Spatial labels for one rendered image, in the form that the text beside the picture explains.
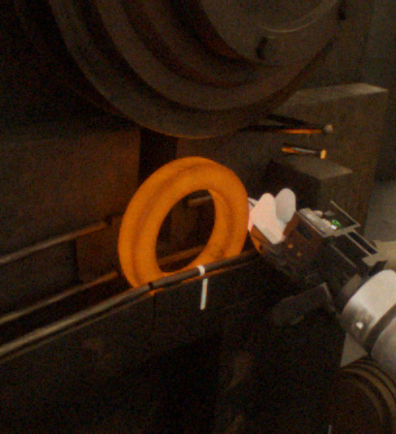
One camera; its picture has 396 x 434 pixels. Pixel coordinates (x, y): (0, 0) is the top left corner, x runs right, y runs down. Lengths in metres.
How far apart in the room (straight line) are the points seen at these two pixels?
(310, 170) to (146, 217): 0.28
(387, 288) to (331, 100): 0.38
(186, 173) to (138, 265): 0.12
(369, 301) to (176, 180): 0.26
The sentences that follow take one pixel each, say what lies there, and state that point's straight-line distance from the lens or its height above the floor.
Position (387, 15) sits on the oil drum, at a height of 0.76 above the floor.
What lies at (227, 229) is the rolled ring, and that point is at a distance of 0.97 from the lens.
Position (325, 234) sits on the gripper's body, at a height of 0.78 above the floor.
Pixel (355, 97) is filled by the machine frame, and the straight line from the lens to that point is 1.22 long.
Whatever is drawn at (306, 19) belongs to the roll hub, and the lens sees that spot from 0.81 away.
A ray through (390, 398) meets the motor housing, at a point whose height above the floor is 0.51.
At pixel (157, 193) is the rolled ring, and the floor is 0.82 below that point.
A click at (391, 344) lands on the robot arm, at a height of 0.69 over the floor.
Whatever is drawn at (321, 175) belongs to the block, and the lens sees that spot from 1.04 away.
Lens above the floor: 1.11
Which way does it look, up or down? 21 degrees down
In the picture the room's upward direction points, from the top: 5 degrees clockwise
